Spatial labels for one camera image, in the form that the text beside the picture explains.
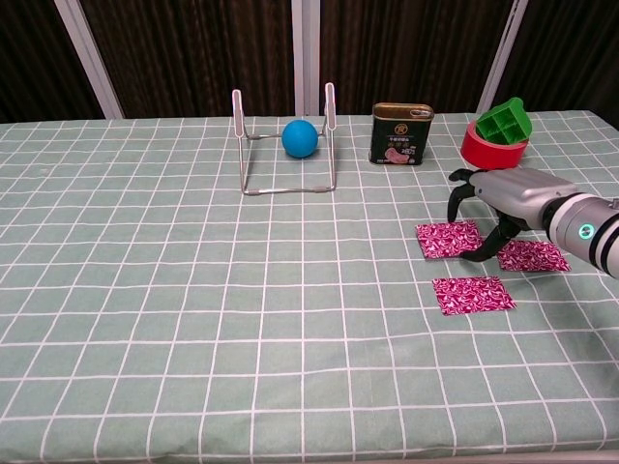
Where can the dark brown curtain panel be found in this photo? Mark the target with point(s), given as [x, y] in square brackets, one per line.
[193, 53]
[570, 53]
[34, 58]
[411, 48]

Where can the dark green meat can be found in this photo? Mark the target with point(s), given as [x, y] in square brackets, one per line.
[401, 140]

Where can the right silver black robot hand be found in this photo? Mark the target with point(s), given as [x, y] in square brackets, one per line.
[517, 193]

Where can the white partition post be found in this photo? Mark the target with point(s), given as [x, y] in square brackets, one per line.
[306, 48]
[90, 60]
[504, 55]

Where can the green plastic grid block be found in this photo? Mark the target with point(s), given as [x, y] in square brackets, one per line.
[522, 121]

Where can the green checked tablecloth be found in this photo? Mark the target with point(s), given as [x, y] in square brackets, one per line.
[193, 314]

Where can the pink patterned pad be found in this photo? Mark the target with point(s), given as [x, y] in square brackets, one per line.
[440, 239]
[537, 256]
[474, 296]

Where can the blue ball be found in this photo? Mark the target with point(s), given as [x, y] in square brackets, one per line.
[300, 138]

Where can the red tape roll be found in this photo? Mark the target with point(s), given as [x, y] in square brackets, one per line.
[488, 154]

